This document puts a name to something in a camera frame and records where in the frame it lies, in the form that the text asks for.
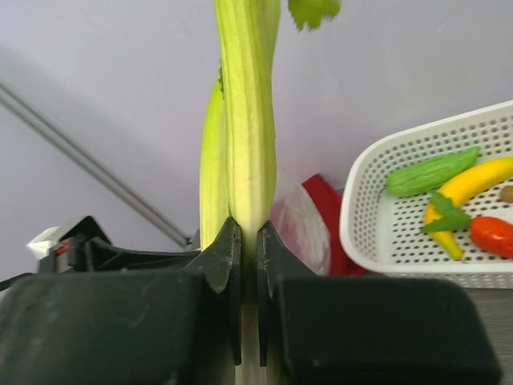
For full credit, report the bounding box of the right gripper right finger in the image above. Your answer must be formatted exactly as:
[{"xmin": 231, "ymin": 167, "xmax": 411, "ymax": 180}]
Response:
[{"xmin": 256, "ymin": 223, "xmax": 503, "ymax": 384}]

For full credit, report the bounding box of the red folded cloth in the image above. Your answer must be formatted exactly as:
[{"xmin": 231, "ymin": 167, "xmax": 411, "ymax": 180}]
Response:
[{"xmin": 302, "ymin": 173, "xmax": 366, "ymax": 277}]

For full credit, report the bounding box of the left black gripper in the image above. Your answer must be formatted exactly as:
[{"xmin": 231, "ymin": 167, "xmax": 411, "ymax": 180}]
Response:
[{"xmin": 0, "ymin": 215, "xmax": 201, "ymax": 296}]

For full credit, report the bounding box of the toy yellow banana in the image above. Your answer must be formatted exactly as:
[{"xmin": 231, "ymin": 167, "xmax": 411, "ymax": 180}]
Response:
[{"xmin": 422, "ymin": 156, "xmax": 512, "ymax": 261}]

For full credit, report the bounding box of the small brown nut toy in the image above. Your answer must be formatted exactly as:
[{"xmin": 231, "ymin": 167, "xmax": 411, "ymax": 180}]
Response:
[{"xmin": 499, "ymin": 185, "xmax": 513, "ymax": 204}]

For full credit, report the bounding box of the toy celery leek stalk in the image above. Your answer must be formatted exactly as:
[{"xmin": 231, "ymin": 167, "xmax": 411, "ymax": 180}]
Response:
[{"xmin": 198, "ymin": 0, "xmax": 344, "ymax": 385}]

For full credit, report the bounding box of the clear zip top bag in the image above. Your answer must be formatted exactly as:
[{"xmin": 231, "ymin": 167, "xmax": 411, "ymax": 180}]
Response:
[{"xmin": 270, "ymin": 168, "xmax": 331, "ymax": 276}]

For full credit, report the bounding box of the toy orange carrot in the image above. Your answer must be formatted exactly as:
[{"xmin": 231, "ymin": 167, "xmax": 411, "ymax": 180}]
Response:
[{"xmin": 470, "ymin": 217, "xmax": 512, "ymax": 258}]

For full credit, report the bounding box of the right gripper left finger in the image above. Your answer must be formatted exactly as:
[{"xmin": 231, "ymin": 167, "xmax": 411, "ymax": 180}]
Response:
[{"xmin": 1, "ymin": 219, "xmax": 241, "ymax": 384}]

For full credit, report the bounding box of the toy green cucumber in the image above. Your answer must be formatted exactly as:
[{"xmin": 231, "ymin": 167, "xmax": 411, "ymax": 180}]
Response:
[{"xmin": 386, "ymin": 146, "xmax": 480, "ymax": 197}]

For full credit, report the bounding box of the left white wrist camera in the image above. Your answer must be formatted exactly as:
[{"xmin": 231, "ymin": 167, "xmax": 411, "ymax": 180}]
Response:
[{"xmin": 26, "ymin": 226, "xmax": 61, "ymax": 261}]

